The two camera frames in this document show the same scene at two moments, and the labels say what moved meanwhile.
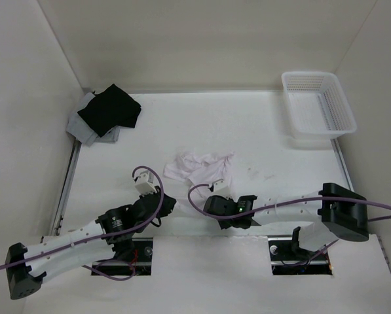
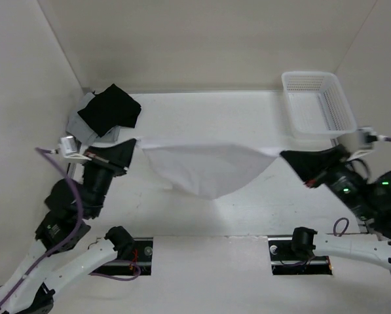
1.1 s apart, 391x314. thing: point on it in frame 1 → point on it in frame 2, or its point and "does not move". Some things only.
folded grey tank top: x=78 y=128 does not move
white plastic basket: x=317 y=104 does not move
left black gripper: x=168 y=205 → x=116 y=157
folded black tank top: x=111 y=108 does not move
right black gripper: x=224 y=224 → x=310 y=165
